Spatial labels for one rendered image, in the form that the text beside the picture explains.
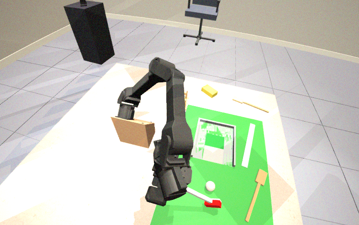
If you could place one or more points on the red putter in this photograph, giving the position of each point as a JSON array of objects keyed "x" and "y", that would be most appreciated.
[{"x": 208, "y": 202}]

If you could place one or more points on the green flat mat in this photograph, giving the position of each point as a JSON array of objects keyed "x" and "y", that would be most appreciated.
[{"x": 234, "y": 186}]

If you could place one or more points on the white ball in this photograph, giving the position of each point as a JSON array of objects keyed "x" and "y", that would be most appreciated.
[{"x": 210, "y": 186}]

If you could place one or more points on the white flat bar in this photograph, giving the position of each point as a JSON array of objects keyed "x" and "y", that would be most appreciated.
[{"x": 248, "y": 145}]

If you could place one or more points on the yellow rectangular block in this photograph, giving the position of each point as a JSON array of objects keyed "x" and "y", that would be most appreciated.
[{"x": 210, "y": 91}]

